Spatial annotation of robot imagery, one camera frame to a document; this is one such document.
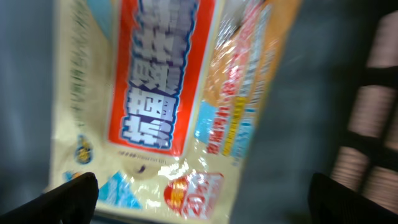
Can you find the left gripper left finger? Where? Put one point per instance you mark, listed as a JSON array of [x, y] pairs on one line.
[[72, 202]]

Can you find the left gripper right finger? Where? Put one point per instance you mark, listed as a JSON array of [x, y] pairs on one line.
[[332, 203]]

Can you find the orange cream snack bag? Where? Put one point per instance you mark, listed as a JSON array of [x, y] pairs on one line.
[[160, 100]]

